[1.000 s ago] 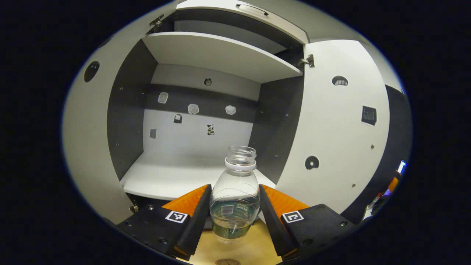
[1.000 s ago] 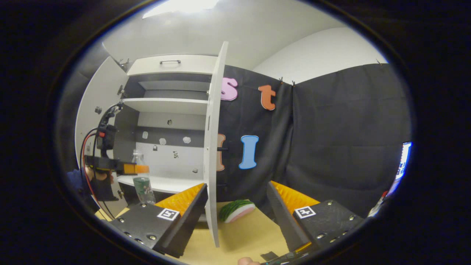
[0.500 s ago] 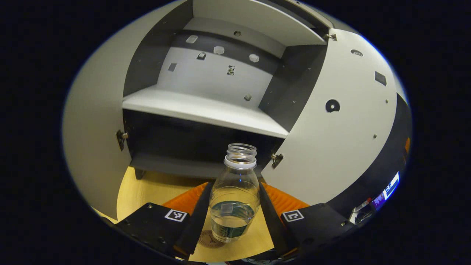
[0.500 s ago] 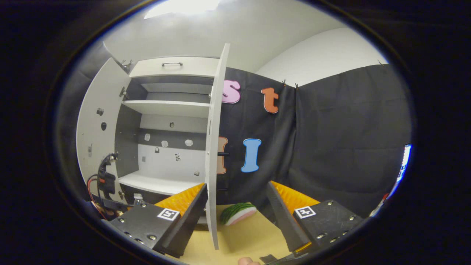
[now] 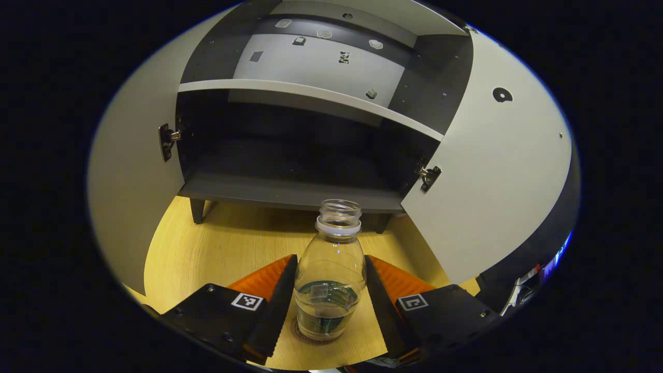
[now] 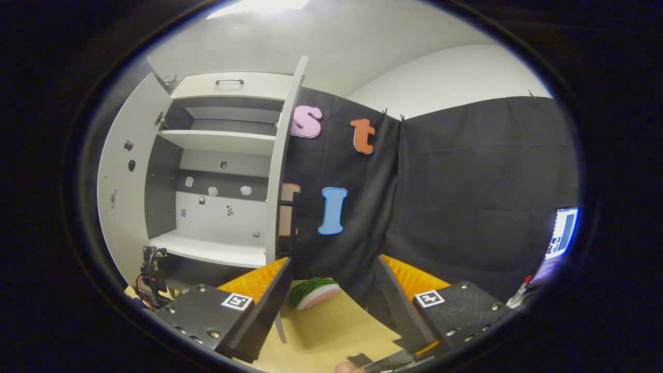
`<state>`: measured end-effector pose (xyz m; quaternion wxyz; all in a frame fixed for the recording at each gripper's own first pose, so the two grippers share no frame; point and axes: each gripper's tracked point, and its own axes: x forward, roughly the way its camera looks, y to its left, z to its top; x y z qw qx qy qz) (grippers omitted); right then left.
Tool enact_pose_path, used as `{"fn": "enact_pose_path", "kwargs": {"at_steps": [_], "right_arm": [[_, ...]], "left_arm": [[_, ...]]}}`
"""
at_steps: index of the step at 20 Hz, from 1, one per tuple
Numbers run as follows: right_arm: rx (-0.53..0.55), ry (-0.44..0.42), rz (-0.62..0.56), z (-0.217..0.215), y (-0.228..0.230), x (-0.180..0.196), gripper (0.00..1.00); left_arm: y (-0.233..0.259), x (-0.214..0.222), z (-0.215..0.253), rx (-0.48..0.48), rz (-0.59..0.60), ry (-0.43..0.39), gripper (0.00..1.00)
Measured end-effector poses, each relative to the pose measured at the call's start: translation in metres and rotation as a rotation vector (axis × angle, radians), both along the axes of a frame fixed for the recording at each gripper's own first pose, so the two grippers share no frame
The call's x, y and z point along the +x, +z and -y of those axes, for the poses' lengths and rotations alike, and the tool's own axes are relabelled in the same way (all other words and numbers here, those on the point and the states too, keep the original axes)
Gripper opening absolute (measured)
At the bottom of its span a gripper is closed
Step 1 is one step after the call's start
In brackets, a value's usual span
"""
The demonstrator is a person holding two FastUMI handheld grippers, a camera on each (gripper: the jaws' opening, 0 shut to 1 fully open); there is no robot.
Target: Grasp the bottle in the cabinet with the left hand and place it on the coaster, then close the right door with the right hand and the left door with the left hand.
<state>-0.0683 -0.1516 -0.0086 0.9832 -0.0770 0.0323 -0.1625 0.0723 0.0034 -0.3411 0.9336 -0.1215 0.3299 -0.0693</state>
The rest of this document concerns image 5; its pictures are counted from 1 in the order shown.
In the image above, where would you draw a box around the clear plastic bottle green label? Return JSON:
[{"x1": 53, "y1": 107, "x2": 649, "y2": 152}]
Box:
[{"x1": 294, "y1": 199, "x2": 367, "y2": 342}]

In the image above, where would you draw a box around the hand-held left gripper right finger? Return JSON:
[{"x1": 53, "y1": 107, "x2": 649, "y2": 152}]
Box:
[{"x1": 364, "y1": 254, "x2": 503, "y2": 366}]

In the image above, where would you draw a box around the grey and white cabinet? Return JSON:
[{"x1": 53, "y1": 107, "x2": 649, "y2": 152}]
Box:
[{"x1": 175, "y1": 0, "x2": 474, "y2": 234}]

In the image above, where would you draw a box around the round brown coaster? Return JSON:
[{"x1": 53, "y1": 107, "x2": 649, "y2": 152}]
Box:
[{"x1": 290, "y1": 316, "x2": 358, "y2": 345}]

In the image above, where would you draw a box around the metal door hinge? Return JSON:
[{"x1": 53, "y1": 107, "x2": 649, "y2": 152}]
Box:
[
  {"x1": 158, "y1": 123, "x2": 182, "y2": 162},
  {"x1": 417, "y1": 165, "x2": 442, "y2": 193}
]

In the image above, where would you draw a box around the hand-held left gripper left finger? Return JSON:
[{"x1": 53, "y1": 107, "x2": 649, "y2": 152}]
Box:
[{"x1": 142, "y1": 254, "x2": 299, "y2": 366}]

